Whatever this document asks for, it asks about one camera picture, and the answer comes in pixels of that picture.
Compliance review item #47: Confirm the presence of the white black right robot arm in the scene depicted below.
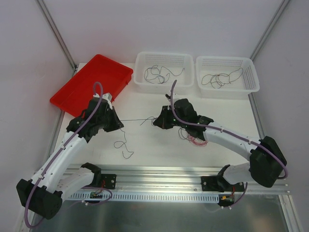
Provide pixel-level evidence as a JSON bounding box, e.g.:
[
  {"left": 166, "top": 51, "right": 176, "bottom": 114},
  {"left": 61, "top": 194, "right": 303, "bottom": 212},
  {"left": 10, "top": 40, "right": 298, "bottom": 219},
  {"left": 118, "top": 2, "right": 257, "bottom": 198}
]
[{"left": 153, "top": 99, "right": 287, "bottom": 192}]

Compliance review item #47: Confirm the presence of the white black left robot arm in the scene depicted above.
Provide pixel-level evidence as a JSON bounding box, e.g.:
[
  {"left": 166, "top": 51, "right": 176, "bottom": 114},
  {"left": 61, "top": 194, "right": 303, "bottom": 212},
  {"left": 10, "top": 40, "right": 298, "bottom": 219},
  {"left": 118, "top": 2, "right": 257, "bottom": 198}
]
[{"left": 16, "top": 97, "right": 124, "bottom": 219}]

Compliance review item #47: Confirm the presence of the red plastic tray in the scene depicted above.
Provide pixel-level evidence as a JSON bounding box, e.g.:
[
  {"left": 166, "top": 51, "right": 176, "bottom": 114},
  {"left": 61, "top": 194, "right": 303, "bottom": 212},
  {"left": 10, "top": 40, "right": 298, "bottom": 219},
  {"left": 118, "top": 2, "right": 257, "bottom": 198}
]
[{"left": 50, "top": 54, "right": 133, "bottom": 117}]

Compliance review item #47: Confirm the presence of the white basket middle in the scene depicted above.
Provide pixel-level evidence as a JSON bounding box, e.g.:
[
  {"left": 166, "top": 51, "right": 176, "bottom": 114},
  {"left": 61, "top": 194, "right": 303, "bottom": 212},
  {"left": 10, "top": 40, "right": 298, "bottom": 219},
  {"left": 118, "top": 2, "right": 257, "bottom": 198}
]
[{"left": 133, "top": 52, "right": 195, "bottom": 95}]

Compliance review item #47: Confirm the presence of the white basket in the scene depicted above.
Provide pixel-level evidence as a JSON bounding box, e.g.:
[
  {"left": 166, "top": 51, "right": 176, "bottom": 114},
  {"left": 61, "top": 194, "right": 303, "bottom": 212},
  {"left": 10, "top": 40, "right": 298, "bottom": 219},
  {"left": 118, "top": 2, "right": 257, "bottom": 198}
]
[
  {"left": 133, "top": 52, "right": 195, "bottom": 95},
  {"left": 196, "top": 56, "right": 260, "bottom": 100}
]

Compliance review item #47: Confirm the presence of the white basket right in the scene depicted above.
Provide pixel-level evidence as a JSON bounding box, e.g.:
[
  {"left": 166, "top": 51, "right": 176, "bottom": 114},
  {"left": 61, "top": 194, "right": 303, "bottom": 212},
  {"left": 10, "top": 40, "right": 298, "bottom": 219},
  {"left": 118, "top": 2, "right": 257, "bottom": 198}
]
[{"left": 196, "top": 56, "right": 260, "bottom": 100}]

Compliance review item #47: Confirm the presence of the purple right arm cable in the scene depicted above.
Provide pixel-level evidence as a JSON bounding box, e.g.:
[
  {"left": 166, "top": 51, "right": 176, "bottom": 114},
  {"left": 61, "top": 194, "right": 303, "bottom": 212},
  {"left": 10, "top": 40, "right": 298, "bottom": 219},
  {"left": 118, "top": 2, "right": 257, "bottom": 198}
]
[{"left": 170, "top": 79, "right": 289, "bottom": 179}]

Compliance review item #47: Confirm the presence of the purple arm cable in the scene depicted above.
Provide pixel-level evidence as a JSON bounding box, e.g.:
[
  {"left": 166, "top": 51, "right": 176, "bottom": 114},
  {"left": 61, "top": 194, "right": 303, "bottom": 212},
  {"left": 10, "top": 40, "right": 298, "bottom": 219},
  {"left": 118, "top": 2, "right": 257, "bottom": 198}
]
[
  {"left": 24, "top": 82, "right": 104, "bottom": 228},
  {"left": 170, "top": 79, "right": 289, "bottom": 179}
]

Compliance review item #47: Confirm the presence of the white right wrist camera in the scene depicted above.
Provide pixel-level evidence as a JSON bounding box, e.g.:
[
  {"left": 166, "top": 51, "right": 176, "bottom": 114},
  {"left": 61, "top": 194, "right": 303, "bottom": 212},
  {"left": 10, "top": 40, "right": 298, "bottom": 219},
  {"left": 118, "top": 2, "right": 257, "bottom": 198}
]
[{"left": 165, "top": 94, "right": 171, "bottom": 101}]

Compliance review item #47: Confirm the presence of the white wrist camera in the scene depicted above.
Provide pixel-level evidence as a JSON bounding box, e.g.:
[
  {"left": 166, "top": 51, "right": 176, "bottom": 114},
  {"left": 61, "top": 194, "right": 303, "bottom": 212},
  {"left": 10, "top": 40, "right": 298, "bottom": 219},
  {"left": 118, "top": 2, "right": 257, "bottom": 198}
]
[
  {"left": 165, "top": 94, "right": 171, "bottom": 101},
  {"left": 93, "top": 93, "right": 112, "bottom": 109}
]

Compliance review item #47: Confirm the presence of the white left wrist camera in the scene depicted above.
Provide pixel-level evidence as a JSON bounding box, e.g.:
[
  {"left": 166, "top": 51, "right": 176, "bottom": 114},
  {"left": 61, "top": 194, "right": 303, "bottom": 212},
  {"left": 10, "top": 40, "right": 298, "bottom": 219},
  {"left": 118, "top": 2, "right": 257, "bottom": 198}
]
[{"left": 93, "top": 93, "right": 112, "bottom": 109}]

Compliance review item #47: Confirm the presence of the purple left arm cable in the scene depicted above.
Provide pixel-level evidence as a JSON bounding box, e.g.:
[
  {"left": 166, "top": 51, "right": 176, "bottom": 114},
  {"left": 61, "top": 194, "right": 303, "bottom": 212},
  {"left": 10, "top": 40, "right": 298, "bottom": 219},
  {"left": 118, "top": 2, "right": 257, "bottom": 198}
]
[{"left": 24, "top": 82, "right": 104, "bottom": 228}]

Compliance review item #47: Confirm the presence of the aluminium rail base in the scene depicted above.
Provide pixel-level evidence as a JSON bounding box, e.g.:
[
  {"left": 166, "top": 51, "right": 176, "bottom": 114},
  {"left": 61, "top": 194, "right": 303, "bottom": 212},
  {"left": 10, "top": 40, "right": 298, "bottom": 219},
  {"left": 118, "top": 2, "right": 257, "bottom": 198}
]
[{"left": 65, "top": 164, "right": 289, "bottom": 194}]

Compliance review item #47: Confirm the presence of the white slotted cable duct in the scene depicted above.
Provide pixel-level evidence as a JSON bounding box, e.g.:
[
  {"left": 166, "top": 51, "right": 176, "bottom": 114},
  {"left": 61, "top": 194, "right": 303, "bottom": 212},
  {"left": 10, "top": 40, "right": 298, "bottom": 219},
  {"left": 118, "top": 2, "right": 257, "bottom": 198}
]
[{"left": 68, "top": 191, "right": 219, "bottom": 203}]

